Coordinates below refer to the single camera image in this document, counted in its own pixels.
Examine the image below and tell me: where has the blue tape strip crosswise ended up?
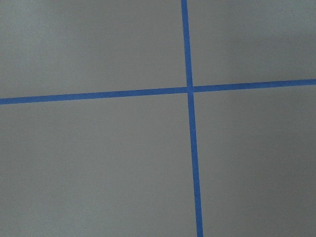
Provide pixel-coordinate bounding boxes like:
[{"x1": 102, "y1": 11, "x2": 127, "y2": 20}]
[{"x1": 0, "y1": 79, "x2": 316, "y2": 105}]

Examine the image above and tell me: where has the blue tape strip lengthwise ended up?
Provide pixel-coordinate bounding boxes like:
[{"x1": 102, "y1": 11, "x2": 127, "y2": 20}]
[{"x1": 181, "y1": 0, "x2": 203, "y2": 237}]

